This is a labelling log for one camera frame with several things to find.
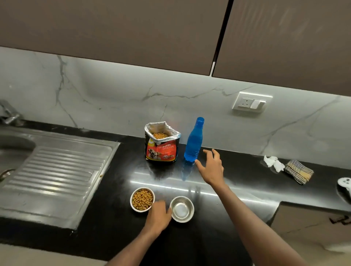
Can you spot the person's left hand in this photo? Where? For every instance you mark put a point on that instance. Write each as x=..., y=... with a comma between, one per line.
x=157, y=218

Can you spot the person's right hand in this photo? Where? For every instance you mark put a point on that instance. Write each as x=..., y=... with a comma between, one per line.
x=212, y=171

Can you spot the person's left thumb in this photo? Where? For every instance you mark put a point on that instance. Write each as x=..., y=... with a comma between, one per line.
x=169, y=213

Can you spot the person's right middle finger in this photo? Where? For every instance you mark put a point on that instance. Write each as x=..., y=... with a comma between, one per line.
x=216, y=154

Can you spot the person's right thumb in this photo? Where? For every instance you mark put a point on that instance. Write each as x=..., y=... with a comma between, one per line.
x=199, y=165

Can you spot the person's right forearm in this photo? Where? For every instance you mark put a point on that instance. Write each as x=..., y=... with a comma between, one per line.
x=255, y=227

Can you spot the person's left forearm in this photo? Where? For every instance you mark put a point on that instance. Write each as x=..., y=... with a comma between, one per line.
x=131, y=250

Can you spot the empty shiny steel bowl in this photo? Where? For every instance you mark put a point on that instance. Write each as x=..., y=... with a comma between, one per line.
x=182, y=209

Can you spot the blue plastic water bottle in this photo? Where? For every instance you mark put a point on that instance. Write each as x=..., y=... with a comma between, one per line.
x=194, y=142

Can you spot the brown kibble in bowl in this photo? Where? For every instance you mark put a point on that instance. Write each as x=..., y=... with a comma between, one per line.
x=142, y=199

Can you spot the steel bowl with white rim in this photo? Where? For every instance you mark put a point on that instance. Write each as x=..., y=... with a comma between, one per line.
x=132, y=205

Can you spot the red dog food bag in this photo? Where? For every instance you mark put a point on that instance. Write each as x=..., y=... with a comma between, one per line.
x=163, y=149

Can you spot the kibble inside food bag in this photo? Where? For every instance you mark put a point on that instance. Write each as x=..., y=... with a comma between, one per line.
x=160, y=135

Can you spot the white crumpled tissue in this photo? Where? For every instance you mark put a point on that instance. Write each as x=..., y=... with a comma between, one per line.
x=279, y=166
x=270, y=161

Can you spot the striped folded kitchen cloth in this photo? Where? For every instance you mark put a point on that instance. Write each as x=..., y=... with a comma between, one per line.
x=299, y=171

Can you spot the stainless steel sink with drainboard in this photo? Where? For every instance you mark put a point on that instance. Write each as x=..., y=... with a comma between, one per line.
x=60, y=175

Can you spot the white controller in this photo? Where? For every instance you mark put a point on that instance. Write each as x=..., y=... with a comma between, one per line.
x=345, y=183

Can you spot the chrome sink faucet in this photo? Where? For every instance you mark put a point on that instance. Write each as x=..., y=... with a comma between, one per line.
x=9, y=113

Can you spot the white wall socket switch plate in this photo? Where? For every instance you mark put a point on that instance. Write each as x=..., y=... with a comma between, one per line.
x=251, y=102

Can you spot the brown wall cabinet door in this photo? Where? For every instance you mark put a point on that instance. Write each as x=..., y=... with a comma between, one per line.
x=109, y=27
x=290, y=41

